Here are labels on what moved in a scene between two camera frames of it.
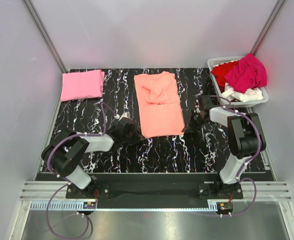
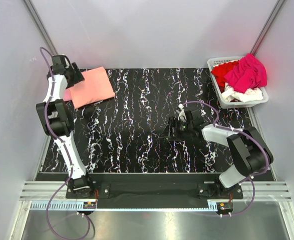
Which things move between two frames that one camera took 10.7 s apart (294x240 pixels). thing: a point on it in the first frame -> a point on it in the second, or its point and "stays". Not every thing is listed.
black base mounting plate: (156, 191) stays
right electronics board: (224, 206) stays
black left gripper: (138, 136) -> (78, 76)
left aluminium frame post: (46, 35) stays
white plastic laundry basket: (214, 61) stays
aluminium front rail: (266, 191) stays
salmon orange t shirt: (160, 111) -> (96, 87)
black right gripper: (188, 130) -> (167, 132)
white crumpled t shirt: (252, 94) stays
